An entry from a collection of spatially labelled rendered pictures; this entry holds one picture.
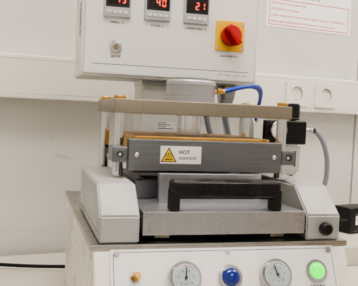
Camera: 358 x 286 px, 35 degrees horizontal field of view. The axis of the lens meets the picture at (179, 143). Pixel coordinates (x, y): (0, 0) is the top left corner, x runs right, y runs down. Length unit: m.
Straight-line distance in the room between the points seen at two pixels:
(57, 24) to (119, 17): 0.39
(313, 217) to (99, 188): 0.29
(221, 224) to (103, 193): 0.16
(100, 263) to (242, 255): 0.18
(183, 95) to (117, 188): 0.21
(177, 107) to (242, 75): 0.29
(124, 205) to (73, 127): 0.70
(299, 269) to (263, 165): 0.17
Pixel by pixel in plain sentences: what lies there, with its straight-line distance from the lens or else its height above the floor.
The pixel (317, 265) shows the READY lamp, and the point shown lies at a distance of 0.78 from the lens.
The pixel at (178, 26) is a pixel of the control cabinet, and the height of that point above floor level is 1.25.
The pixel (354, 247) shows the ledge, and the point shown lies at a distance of 1.43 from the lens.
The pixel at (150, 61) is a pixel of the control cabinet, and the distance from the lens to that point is 1.03.
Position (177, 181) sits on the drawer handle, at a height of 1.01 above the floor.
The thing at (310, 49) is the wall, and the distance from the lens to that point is 1.71.
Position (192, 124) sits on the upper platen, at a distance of 0.89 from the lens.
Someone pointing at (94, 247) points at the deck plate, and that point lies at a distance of 0.70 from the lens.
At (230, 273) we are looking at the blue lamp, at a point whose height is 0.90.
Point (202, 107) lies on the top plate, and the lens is 0.82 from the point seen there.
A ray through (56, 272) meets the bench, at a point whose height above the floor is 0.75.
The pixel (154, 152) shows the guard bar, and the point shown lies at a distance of 0.79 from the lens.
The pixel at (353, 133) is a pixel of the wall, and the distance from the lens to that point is 1.81.
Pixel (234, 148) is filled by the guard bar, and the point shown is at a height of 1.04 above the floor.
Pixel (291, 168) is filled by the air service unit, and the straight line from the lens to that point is 1.11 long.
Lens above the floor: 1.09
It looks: 3 degrees down
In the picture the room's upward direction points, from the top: 2 degrees clockwise
